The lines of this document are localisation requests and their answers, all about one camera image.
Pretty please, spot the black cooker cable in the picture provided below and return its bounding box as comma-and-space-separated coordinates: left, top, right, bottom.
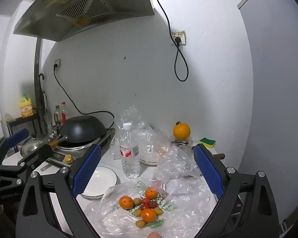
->
53, 64, 115, 129

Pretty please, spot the yellow oil bottle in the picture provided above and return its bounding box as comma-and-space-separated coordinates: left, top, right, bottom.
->
19, 94, 35, 118

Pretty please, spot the black metal rack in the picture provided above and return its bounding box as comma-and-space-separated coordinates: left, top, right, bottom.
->
1, 108, 40, 139

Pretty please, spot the large orange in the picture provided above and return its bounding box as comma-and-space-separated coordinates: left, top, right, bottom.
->
173, 121, 191, 140

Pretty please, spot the black hooked handle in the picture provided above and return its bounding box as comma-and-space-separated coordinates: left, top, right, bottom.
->
39, 73, 47, 114

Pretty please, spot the white plate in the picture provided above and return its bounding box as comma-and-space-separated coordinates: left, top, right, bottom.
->
81, 166, 118, 199

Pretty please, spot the green printed plastic bag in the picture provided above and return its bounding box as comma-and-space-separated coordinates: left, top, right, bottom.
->
86, 178, 219, 238

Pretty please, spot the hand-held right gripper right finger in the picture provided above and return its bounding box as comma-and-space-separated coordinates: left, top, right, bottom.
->
192, 144, 281, 238

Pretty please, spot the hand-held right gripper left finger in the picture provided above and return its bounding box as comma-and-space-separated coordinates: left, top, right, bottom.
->
15, 144, 102, 238

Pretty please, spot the black range hood cable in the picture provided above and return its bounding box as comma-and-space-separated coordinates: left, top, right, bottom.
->
146, 0, 189, 82

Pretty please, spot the white wall socket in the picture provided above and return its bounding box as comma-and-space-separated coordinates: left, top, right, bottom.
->
171, 31, 187, 46

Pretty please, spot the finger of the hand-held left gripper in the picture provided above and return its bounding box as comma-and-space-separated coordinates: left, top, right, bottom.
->
0, 144, 53, 176
0, 128, 29, 159

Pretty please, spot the white round container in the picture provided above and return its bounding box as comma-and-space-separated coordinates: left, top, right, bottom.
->
138, 132, 170, 166

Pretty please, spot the clear water bottle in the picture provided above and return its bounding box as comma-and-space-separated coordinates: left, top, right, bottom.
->
119, 122, 141, 179

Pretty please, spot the tangerine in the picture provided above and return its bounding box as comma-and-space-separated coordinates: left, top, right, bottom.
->
119, 195, 134, 209
144, 188, 158, 200
140, 208, 157, 223

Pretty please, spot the crumpled clear plastic bag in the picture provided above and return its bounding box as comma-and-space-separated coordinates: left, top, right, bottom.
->
153, 145, 209, 194

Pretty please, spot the steel range hood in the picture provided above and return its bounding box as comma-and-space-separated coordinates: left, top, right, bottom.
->
13, 0, 154, 42

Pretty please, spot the grey vertical pipe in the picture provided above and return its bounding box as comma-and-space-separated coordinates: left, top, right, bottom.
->
34, 38, 45, 134

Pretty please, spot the steel induction cooker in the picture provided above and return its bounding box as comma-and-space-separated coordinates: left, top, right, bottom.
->
46, 128, 115, 165

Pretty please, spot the dark sauce bottle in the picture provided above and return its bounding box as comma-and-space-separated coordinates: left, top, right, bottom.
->
54, 105, 61, 126

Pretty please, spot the black wok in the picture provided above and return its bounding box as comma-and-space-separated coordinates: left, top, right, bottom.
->
48, 116, 107, 149

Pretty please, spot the yellow green sponge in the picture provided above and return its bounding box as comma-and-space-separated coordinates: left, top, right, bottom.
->
199, 137, 216, 149

